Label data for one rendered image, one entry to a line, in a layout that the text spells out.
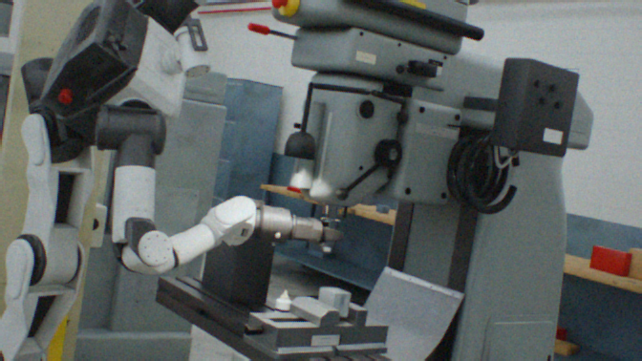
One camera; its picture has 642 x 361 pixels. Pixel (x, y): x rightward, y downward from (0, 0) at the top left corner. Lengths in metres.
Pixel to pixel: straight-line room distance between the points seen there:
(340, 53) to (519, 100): 0.42
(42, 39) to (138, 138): 1.63
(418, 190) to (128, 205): 0.72
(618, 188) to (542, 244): 4.08
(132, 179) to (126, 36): 0.36
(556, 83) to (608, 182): 4.49
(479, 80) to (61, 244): 1.20
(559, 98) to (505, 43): 5.29
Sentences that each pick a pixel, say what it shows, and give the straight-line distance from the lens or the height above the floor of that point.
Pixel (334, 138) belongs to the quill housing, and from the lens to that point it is 1.84.
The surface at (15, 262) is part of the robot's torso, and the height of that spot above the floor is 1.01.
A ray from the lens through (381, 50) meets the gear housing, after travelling 1.84.
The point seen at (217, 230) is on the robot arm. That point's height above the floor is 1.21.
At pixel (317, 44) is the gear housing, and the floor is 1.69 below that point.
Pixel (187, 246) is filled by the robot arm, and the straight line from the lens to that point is 1.79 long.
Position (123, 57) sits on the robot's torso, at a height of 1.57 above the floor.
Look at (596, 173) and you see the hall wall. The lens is 6.45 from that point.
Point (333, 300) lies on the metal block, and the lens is 1.89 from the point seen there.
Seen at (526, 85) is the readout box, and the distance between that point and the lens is 1.84.
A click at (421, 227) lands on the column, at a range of 2.23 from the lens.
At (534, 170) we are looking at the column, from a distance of 2.20.
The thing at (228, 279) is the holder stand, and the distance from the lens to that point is 2.27.
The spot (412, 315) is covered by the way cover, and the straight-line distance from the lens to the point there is 2.18.
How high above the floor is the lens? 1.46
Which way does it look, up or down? 3 degrees down
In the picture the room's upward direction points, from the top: 9 degrees clockwise
